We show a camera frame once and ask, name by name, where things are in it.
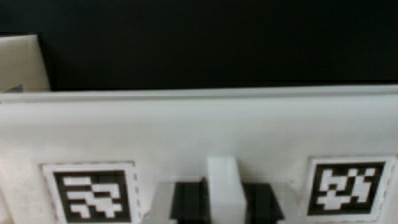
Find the white cabinet door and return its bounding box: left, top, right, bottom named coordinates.
left=0, top=85, right=398, bottom=224

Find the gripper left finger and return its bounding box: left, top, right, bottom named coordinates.
left=170, top=180, right=209, bottom=224

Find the white cabinet body box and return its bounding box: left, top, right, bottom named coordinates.
left=0, top=35, right=49, bottom=93

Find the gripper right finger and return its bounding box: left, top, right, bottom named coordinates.
left=241, top=183, right=284, bottom=224

